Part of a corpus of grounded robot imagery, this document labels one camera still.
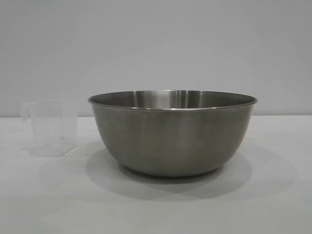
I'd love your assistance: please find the clear plastic measuring cup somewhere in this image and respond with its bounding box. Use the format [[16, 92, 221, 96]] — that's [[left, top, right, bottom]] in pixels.
[[21, 99, 78, 158]]

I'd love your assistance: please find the stainless steel mixing bowl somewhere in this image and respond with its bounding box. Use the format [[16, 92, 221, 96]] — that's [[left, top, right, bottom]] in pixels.
[[87, 89, 258, 177]]

